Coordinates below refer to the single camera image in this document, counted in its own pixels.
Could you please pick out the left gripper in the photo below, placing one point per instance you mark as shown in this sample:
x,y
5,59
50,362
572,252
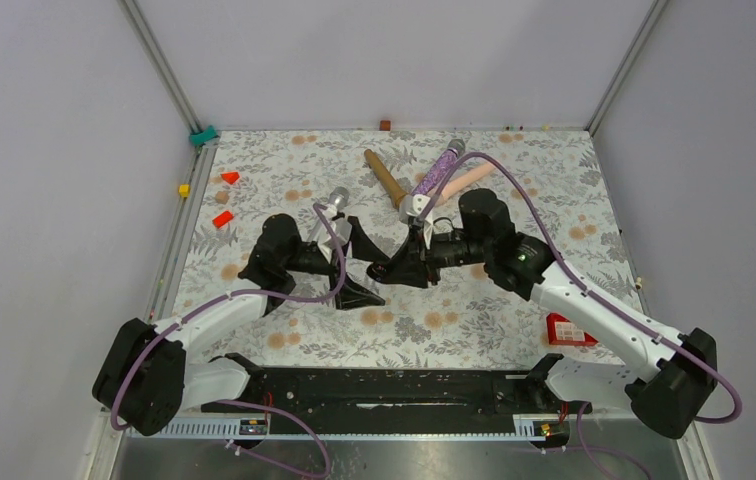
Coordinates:
x,y
355,294

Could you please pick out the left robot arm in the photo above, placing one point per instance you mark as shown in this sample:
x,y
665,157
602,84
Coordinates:
x,y
153,371

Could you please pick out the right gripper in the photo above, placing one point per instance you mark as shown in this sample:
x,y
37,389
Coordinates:
x,y
415,258

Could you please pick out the teal corner clip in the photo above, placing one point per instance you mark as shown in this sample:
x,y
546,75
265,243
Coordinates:
x,y
202,137

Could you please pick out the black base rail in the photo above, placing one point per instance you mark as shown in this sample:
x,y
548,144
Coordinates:
x,y
402,402

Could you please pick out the yellow cube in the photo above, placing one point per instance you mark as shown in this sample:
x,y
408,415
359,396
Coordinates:
x,y
184,190

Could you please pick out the silver microphone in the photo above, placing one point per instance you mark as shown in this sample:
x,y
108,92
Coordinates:
x,y
335,204

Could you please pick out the pink microphone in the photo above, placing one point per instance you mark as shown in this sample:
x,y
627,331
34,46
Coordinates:
x,y
463,181

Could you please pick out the gold microphone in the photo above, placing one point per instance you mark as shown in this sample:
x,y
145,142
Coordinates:
x,y
389,183

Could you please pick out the red box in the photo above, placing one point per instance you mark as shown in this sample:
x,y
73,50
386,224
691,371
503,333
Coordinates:
x,y
562,332

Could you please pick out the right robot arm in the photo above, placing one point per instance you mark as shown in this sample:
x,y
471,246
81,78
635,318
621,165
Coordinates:
x,y
666,377

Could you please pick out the floral table mat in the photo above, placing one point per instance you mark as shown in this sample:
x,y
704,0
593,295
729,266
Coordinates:
x,y
555,188

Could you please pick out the red triangle block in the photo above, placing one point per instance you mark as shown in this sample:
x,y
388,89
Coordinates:
x,y
230,177

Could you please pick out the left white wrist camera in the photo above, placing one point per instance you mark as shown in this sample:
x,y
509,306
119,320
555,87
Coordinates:
x,y
333,243

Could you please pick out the purple glitter microphone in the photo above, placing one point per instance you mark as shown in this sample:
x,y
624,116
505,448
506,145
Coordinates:
x,y
456,148

